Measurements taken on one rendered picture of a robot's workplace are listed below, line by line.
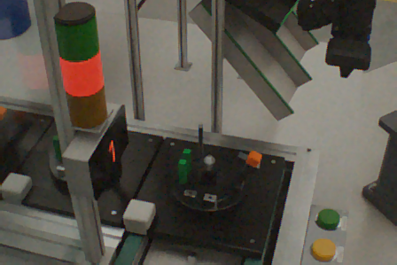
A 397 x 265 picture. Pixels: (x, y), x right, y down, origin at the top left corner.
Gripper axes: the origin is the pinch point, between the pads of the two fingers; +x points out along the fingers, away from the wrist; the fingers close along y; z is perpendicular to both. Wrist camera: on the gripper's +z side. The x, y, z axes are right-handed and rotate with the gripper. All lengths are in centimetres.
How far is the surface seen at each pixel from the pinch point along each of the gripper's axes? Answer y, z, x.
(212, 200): 10.7, 18.3, 24.9
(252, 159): 5.9, 12.7, 18.4
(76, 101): 26.5, 31.6, -5.0
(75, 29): 26.2, 30.4, -15.1
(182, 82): -40, 39, 39
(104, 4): -75, 75, 39
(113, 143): 23.0, 29.0, 4.1
